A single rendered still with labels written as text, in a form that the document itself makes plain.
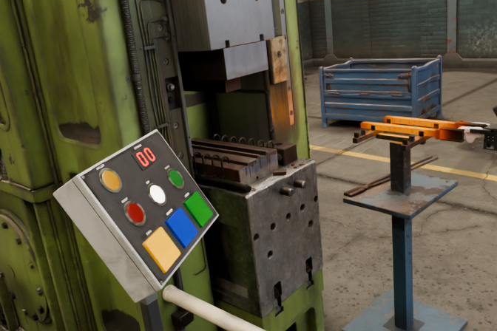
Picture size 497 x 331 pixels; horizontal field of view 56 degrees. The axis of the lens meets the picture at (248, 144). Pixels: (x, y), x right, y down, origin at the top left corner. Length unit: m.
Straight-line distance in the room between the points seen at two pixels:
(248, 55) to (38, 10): 0.68
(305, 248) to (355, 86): 3.84
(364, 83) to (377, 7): 4.88
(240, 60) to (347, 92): 4.09
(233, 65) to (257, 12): 0.20
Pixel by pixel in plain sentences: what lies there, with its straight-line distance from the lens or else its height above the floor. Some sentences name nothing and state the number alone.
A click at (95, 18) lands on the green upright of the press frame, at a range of 1.36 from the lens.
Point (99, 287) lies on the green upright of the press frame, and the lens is 1.93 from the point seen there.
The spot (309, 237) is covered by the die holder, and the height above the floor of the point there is 0.63.
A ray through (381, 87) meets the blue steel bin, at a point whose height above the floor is 0.49.
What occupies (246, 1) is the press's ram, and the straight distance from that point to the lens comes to 1.52.
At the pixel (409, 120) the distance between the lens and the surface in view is 2.07.
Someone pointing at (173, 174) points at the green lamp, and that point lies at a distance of 1.18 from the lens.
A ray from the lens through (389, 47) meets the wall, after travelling 10.07.
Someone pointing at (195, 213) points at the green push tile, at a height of 1.01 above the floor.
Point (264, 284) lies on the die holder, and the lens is 1.64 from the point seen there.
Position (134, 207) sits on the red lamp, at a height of 1.10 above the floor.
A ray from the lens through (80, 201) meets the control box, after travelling 0.99.
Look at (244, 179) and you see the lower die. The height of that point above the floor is 0.94.
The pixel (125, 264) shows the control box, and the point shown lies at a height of 1.01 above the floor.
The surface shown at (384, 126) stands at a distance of 1.99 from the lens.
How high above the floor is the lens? 1.47
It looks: 16 degrees down
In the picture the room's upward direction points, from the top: 7 degrees counter-clockwise
